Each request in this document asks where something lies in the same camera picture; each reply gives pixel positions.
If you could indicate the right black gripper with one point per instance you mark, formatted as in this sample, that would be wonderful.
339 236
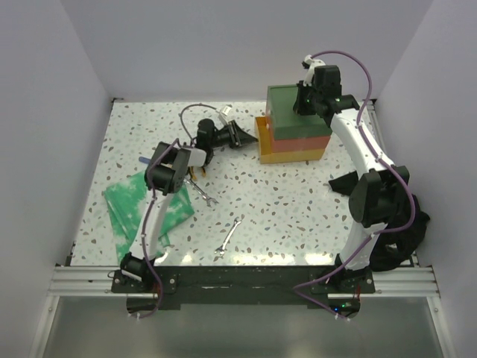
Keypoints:
299 107

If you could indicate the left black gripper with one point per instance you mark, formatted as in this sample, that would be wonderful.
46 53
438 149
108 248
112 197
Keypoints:
238 137

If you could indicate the yellow drawer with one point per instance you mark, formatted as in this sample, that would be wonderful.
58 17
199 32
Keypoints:
266 156

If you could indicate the silver wrench front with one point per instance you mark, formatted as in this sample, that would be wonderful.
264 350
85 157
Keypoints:
222 248

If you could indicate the silver wrench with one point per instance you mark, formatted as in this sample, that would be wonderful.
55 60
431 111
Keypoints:
222 248
208 199

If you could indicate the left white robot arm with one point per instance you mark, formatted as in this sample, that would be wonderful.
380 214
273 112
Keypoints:
167 171

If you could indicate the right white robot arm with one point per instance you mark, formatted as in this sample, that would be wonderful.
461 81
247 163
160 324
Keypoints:
376 189

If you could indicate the green drawer box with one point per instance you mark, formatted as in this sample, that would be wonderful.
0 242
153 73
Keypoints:
284 122

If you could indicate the orange drawer box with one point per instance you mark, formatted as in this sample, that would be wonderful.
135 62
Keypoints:
299 144

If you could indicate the orange black pliers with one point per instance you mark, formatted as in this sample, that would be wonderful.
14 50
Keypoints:
194 171

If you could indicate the silver wrench near cloth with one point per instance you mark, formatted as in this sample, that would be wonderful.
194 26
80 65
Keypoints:
208 199

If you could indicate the black cloth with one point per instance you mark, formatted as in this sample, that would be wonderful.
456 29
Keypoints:
391 249

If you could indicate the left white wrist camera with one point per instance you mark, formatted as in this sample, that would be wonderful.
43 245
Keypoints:
224 113

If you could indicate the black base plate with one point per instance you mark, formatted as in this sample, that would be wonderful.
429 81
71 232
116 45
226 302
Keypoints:
263 285

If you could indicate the aluminium rail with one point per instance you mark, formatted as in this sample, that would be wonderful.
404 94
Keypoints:
94 281

